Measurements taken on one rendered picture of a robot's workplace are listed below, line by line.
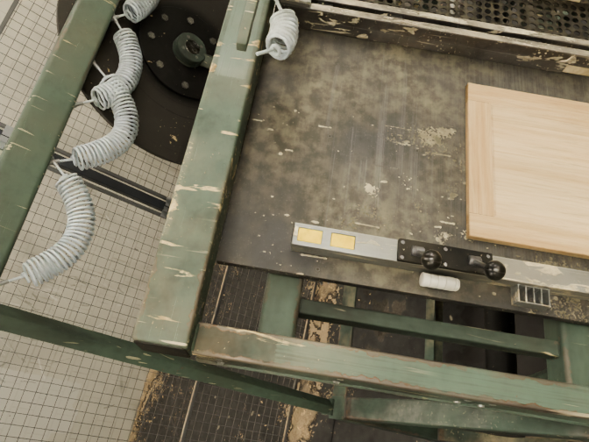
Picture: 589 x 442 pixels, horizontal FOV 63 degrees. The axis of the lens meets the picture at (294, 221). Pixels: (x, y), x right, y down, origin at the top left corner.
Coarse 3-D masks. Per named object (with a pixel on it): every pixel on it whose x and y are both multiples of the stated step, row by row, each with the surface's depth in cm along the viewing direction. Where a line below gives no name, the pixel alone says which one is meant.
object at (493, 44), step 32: (288, 0) 120; (320, 0) 125; (352, 0) 126; (352, 32) 128; (384, 32) 127; (416, 32) 125; (448, 32) 124; (480, 32) 125; (512, 32) 126; (544, 32) 126; (512, 64) 130; (544, 64) 128; (576, 64) 127
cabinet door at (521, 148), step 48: (480, 96) 122; (528, 96) 124; (480, 144) 116; (528, 144) 118; (576, 144) 119; (480, 192) 110; (528, 192) 112; (576, 192) 113; (480, 240) 107; (528, 240) 106; (576, 240) 107
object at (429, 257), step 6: (414, 246) 99; (420, 246) 99; (414, 252) 98; (420, 252) 96; (426, 252) 89; (432, 252) 88; (426, 258) 88; (432, 258) 87; (438, 258) 88; (426, 264) 88; (432, 264) 87; (438, 264) 88
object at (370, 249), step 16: (304, 224) 101; (368, 240) 101; (384, 240) 101; (336, 256) 102; (352, 256) 101; (368, 256) 99; (384, 256) 100; (496, 256) 102; (432, 272) 102; (448, 272) 101; (512, 272) 100; (528, 272) 101; (544, 272) 101; (560, 272) 101; (576, 272) 102; (544, 288) 101; (560, 288) 100; (576, 288) 100
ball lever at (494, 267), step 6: (468, 258) 100; (474, 258) 99; (480, 258) 99; (474, 264) 99; (480, 264) 95; (486, 264) 89; (492, 264) 88; (498, 264) 88; (486, 270) 89; (492, 270) 88; (498, 270) 87; (504, 270) 88; (486, 276) 89; (492, 276) 88; (498, 276) 88
